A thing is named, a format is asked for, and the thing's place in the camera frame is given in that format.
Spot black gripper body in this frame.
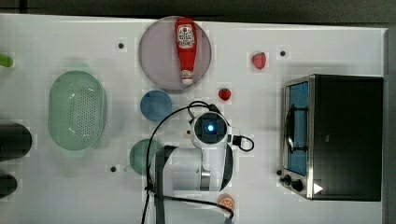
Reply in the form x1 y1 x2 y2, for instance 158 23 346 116
191 111 231 149

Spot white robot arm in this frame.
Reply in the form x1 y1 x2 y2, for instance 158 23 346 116
149 111 233 224

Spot red ketchup bottle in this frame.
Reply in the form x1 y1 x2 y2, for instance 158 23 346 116
175 17 197 86

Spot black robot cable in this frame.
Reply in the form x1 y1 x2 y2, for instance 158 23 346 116
140 100 255 224

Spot black toaster oven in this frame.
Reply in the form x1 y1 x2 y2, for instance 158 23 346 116
277 74 384 202

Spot orange slice toy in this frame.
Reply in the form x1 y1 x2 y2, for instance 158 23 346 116
218 193 235 213

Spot large red strawberry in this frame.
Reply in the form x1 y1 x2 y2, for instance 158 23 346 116
251 52 266 70

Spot green mug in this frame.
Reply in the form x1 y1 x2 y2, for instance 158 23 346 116
123 139 163 176

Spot green toy pepper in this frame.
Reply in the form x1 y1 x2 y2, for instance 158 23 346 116
0 54 14 67

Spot small red strawberry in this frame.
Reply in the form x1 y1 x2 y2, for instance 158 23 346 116
218 89 232 101

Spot purple round plate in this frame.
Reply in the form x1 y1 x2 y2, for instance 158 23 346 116
138 16 212 91

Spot green oval colander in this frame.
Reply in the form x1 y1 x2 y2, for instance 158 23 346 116
48 71 106 151

